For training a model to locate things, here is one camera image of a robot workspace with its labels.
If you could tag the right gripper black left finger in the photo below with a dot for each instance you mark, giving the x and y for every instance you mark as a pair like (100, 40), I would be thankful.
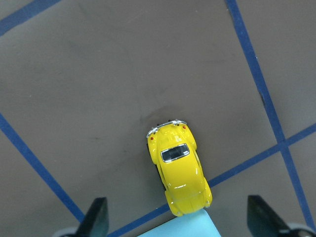
(94, 224)

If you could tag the light blue plastic bin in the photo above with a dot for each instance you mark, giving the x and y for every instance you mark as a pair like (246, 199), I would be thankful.
(197, 224)

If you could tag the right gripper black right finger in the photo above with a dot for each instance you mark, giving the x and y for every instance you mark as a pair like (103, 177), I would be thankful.
(263, 221)

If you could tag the yellow toy beetle car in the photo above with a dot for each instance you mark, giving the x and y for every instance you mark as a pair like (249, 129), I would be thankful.
(173, 150)

